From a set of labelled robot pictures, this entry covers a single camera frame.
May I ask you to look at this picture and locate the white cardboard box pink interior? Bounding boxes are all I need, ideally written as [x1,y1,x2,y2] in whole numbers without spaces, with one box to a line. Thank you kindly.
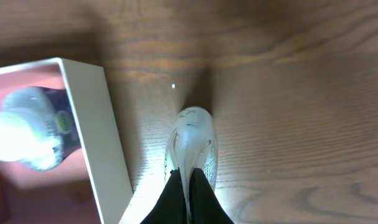
[0,58,133,223]

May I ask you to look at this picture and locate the clear pump soap bottle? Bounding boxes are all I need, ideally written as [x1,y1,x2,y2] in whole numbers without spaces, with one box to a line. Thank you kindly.
[0,86,81,171]

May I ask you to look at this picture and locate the white patterned lotion tube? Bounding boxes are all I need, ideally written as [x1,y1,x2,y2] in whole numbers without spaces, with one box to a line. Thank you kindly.
[164,107,218,223]

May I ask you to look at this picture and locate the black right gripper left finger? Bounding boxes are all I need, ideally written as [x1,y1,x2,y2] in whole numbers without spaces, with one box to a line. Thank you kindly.
[141,169,187,224]

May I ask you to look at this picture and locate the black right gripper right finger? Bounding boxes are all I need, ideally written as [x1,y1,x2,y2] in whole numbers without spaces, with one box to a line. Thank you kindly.
[189,168,233,224]

